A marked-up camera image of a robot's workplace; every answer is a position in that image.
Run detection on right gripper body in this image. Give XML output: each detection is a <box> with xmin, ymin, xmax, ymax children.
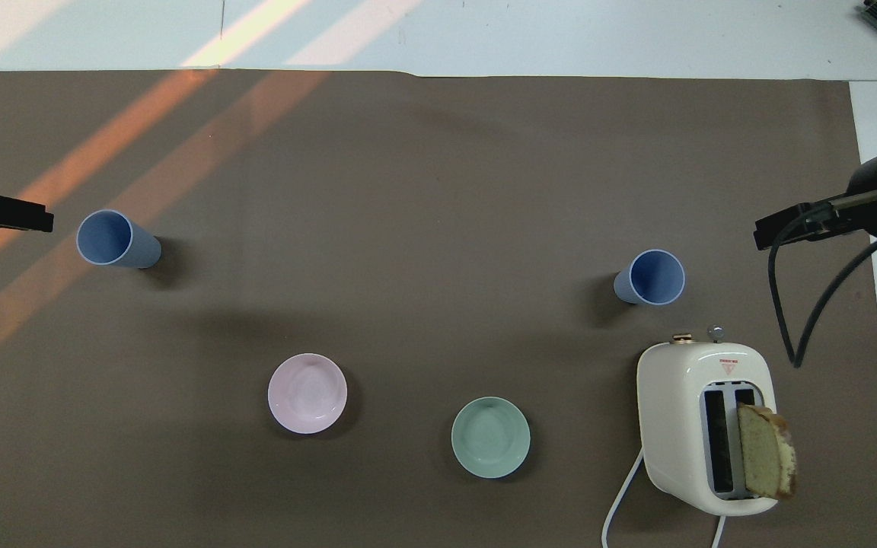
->
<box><xmin>819</xmin><ymin>148</ymin><xmax>877</xmax><ymax>240</ymax></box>

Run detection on blue cup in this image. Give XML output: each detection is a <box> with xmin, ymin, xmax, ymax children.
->
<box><xmin>614</xmin><ymin>249</ymin><xmax>687</xmax><ymax>307</ymax></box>
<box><xmin>76</xmin><ymin>209</ymin><xmax>163</xmax><ymax>269</ymax></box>

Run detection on bread slice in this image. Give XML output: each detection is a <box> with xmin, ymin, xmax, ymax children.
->
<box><xmin>737</xmin><ymin>403</ymin><xmax>799</xmax><ymax>501</ymax></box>

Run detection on white toaster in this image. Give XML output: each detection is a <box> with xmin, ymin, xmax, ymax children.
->
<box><xmin>636</xmin><ymin>326</ymin><xmax>779</xmax><ymax>518</ymax></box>

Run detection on green bowl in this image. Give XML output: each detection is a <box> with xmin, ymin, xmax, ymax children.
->
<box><xmin>451</xmin><ymin>397</ymin><xmax>531</xmax><ymax>480</ymax></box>

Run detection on pink bowl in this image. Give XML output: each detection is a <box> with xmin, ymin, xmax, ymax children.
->
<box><xmin>267</xmin><ymin>353</ymin><xmax>349</xmax><ymax>435</ymax></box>

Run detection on black cable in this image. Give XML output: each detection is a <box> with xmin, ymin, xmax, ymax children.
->
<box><xmin>768</xmin><ymin>204</ymin><xmax>877</xmax><ymax>369</ymax></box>

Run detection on white power cord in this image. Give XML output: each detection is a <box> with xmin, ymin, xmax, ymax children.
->
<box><xmin>601</xmin><ymin>448</ymin><xmax>729</xmax><ymax>548</ymax></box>

